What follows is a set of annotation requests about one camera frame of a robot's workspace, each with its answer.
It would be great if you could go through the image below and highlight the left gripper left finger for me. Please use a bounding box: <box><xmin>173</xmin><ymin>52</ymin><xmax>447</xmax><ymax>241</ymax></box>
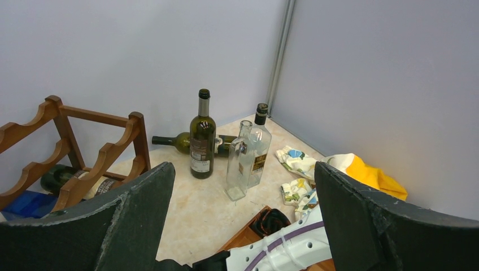
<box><xmin>1</xmin><ymin>162</ymin><xmax>175</xmax><ymax>270</ymax></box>

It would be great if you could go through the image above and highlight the rolled tie orange pattern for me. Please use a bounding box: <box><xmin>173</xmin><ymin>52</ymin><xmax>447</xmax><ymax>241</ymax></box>
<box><xmin>249</xmin><ymin>208</ymin><xmax>291</xmax><ymax>238</ymax></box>

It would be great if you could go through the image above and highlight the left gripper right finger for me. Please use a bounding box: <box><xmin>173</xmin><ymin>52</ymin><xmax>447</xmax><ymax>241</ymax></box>
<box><xmin>315</xmin><ymin>162</ymin><xmax>478</xmax><ymax>270</ymax></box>

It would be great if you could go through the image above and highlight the dinosaur print white cloth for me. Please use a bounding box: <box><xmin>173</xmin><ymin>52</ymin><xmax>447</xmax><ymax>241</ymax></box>
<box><xmin>276</xmin><ymin>145</ymin><xmax>356</xmax><ymax>221</ymax></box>

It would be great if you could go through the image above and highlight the yellow cloth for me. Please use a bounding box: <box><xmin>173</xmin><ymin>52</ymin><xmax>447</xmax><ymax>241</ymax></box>
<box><xmin>346</xmin><ymin>154</ymin><xmax>408</xmax><ymax>200</ymax></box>

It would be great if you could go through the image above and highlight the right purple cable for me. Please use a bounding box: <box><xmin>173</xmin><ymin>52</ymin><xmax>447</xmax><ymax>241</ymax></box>
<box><xmin>243</xmin><ymin>220</ymin><xmax>325</xmax><ymax>271</ymax></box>

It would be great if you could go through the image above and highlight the blue square glass bottle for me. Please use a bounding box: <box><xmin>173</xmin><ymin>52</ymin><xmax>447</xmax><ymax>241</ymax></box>
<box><xmin>1</xmin><ymin>190</ymin><xmax>58</xmax><ymax>221</ymax></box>

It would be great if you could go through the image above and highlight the clear bottle black cap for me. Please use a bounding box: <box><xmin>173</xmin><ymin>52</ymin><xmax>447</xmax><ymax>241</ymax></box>
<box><xmin>248</xmin><ymin>103</ymin><xmax>272</xmax><ymax>189</ymax></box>

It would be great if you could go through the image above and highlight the dark wine bottle grey label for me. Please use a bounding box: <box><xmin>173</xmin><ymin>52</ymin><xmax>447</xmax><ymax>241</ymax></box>
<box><xmin>190</xmin><ymin>89</ymin><xmax>216</xmax><ymax>180</ymax></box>

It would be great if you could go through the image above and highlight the brown wooden wine rack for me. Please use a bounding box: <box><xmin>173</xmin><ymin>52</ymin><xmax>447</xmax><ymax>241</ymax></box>
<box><xmin>1</xmin><ymin>95</ymin><xmax>151</xmax><ymax>211</ymax></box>

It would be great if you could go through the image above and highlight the clear glass bottle back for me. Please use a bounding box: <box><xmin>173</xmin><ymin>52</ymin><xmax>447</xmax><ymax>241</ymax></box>
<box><xmin>225</xmin><ymin>120</ymin><xmax>254</xmax><ymax>202</ymax></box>

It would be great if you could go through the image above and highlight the wooden compartment tray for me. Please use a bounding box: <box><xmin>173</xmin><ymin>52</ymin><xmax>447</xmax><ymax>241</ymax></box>
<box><xmin>217</xmin><ymin>206</ymin><xmax>335</xmax><ymax>270</ymax></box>

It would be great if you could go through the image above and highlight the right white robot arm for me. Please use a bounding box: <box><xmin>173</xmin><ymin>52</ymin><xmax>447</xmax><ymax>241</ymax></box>
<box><xmin>154</xmin><ymin>206</ymin><xmax>332</xmax><ymax>271</ymax></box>

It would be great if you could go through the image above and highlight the dark wine bottle beige label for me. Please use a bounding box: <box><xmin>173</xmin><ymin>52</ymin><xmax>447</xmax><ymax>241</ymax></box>
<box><xmin>40</xmin><ymin>164</ymin><xmax>119</xmax><ymax>201</ymax></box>

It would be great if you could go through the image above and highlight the lying green wine bottle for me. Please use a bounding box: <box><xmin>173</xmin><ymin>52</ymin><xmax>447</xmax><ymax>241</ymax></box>
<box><xmin>151</xmin><ymin>132</ymin><xmax>237</xmax><ymax>158</ymax></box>

